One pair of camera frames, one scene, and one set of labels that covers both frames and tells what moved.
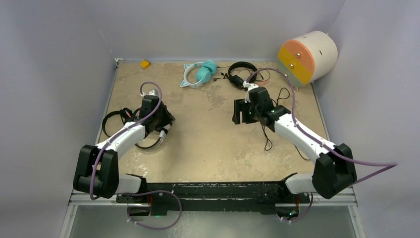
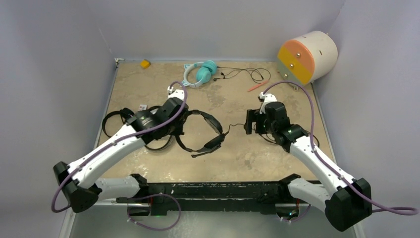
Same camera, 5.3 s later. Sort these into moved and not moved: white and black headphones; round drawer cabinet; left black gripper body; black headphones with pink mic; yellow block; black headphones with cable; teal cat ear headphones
Moved: black headphones with pink mic; left black gripper body; white and black headphones
Not moved: round drawer cabinet; yellow block; black headphones with cable; teal cat ear headphones
